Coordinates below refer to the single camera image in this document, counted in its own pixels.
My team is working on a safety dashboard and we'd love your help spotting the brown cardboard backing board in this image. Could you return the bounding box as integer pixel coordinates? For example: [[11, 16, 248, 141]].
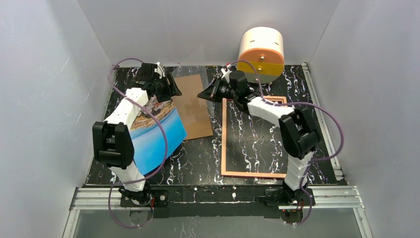
[[172, 74, 213, 140]]

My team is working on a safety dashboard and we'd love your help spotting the beach landscape photo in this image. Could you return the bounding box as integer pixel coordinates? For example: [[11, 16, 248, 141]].
[[130, 99, 187, 175]]

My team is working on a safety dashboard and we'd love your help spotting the pink photo frame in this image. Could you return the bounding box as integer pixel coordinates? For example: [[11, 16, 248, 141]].
[[220, 99, 286, 179]]

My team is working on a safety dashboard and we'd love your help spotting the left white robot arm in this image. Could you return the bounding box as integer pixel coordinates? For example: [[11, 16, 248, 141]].
[[92, 62, 186, 192]]

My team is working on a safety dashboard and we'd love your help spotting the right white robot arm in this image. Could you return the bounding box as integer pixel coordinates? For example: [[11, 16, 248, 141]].
[[197, 70, 320, 202]]

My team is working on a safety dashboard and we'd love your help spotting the round cream drawer cabinet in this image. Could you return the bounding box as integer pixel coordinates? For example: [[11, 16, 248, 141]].
[[237, 27, 285, 84]]

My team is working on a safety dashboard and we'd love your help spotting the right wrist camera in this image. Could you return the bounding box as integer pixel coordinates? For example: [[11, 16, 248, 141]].
[[221, 64, 232, 83]]

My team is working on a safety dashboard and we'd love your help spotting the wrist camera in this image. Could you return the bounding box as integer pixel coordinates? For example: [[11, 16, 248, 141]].
[[156, 62, 165, 79], [221, 64, 232, 83]]

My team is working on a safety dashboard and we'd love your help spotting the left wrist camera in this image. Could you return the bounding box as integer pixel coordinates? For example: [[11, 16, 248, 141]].
[[156, 62, 165, 79]]

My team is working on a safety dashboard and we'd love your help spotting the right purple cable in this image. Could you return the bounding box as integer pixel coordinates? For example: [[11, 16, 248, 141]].
[[228, 60, 345, 225]]

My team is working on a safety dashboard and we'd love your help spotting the purple cable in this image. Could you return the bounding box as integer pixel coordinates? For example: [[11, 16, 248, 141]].
[[107, 58, 169, 229], [228, 60, 345, 225]]

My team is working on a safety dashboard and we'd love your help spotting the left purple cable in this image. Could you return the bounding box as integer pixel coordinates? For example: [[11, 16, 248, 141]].
[[107, 58, 169, 229]]

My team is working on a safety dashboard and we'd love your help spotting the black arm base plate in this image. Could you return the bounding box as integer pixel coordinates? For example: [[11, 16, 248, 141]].
[[118, 184, 316, 220]]

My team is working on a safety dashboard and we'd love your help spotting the aluminium right side rail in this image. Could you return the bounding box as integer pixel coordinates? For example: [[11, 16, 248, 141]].
[[302, 62, 344, 181]]

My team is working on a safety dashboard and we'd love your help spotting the aluminium rail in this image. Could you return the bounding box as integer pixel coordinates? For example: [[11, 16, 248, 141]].
[[302, 62, 344, 181], [62, 185, 373, 238]]

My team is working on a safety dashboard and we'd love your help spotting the aluminium front rail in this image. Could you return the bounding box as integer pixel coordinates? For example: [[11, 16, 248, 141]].
[[62, 185, 373, 238]]

